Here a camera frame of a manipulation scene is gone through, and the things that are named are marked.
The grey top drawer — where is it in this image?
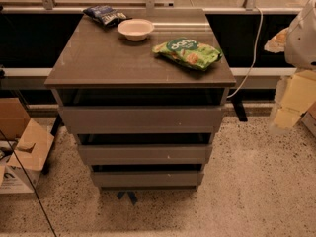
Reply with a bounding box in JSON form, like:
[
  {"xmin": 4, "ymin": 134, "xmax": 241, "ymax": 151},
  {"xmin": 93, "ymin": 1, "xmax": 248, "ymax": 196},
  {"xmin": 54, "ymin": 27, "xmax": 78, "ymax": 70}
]
[{"xmin": 59, "ymin": 107, "xmax": 223, "ymax": 134}]

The black cable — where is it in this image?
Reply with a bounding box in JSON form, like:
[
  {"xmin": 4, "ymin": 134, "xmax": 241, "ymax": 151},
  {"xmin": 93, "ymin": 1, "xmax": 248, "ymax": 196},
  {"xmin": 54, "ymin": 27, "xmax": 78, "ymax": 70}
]
[{"xmin": 0, "ymin": 128, "xmax": 58, "ymax": 237}]

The open cardboard box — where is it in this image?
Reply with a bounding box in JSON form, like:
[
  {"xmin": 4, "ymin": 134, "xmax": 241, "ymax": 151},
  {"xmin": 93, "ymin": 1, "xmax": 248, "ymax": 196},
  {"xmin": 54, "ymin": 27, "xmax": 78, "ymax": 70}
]
[{"xmin": 0, "ymin": 98, "xmax": 54, "ymax": 194}]

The cardboard box at right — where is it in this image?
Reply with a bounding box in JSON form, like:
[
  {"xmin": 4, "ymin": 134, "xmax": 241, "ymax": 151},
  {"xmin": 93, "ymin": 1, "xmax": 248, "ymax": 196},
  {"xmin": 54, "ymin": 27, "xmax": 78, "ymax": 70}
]
[{"xmin": 302, "ymin": 102, "xmax": 316, "ymax": 137}]

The grey drawer cabinet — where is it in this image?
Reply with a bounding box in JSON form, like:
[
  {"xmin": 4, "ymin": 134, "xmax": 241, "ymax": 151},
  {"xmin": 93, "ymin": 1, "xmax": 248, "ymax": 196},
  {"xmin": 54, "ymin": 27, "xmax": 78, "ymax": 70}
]
[{"xmin": 45, "ymin": 9, "xmax": 235, "ymax": 191}]

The blue chip bag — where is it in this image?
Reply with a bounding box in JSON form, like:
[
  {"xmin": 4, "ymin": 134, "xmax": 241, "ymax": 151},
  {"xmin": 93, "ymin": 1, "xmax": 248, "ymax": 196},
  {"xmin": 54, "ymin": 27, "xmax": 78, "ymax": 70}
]
[{"xmin": 83, "ymin": 5, "xmax": 128, "ymax": 27}]

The white cable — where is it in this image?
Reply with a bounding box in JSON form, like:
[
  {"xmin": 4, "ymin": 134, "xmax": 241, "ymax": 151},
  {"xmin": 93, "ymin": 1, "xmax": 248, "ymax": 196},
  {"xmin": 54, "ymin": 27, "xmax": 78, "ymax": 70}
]
[{"xmin": 226, "ymin": 7, "xmax": 265, "ymax": 100}]

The grey bottom drawer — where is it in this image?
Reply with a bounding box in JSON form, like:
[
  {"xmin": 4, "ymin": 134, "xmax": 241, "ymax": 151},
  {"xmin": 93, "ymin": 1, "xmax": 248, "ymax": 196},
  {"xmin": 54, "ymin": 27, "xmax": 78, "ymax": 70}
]
[{"xmin": 91, "ymin": 171, "xmax": 204, "ymax": 188}]

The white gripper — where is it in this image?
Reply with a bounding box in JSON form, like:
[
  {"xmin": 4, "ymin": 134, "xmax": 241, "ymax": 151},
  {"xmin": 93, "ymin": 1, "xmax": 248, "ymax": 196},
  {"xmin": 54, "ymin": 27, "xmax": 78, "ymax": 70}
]
[{"xmin": 264, "ymin": 28, "xmax": 316, "ymax": 134}]

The green chip bag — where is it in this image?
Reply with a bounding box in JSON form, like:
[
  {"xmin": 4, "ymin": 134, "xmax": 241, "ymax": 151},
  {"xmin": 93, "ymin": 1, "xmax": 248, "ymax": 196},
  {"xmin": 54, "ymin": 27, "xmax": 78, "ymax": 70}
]
[{"xmin": 152, "ymin": 38, "xmax": 222, "ymax": 71}]

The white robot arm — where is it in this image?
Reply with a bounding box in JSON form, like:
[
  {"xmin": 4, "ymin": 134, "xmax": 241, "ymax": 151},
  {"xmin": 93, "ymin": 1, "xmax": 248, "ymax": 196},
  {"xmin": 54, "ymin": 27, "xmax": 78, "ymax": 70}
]
[{"xmin": 264, "ymin": 0, "xmax": 316, "ymax": 134}]

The grey drawer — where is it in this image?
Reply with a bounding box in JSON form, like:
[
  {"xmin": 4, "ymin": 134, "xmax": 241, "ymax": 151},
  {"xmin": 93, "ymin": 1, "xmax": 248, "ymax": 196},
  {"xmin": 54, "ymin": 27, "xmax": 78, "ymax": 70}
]
[
  {"xmin": 59, "ymin": 107, "xmax": 223, "ymax": 134},
  {"xmin": 91, "ymin": 171, "xmax": 204, "ymax": 188},
  {"xmin": 78, "ymin": 145, "xmax": 212, "ymax": 165}
]

